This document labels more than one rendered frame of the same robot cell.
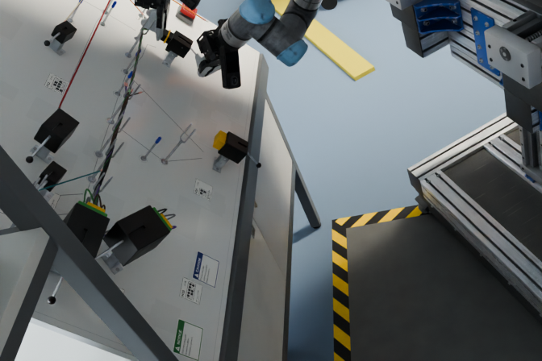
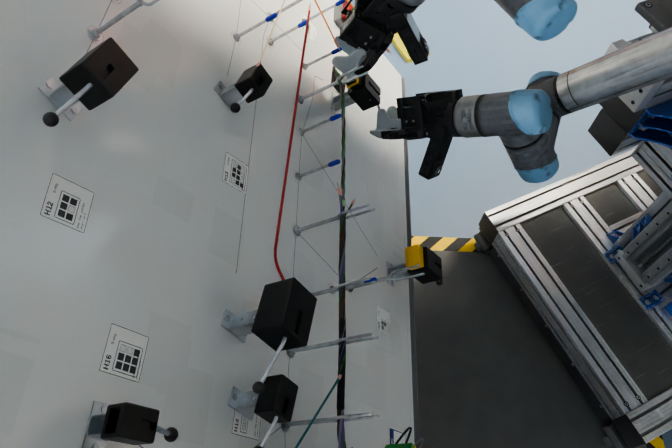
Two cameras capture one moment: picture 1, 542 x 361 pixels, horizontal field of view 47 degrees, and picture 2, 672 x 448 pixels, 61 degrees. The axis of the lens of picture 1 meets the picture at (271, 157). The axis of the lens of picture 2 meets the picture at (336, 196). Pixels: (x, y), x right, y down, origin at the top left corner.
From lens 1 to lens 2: 95 cm
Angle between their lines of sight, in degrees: 23
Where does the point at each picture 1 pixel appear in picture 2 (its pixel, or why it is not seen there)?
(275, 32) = (539, 146)
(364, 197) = (415, 215)
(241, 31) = (494, 131)
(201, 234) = (388, 396)
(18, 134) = (203, 293)
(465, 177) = (542, 237)
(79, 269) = not seen: outside the picture
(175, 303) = not seen: outside the picture
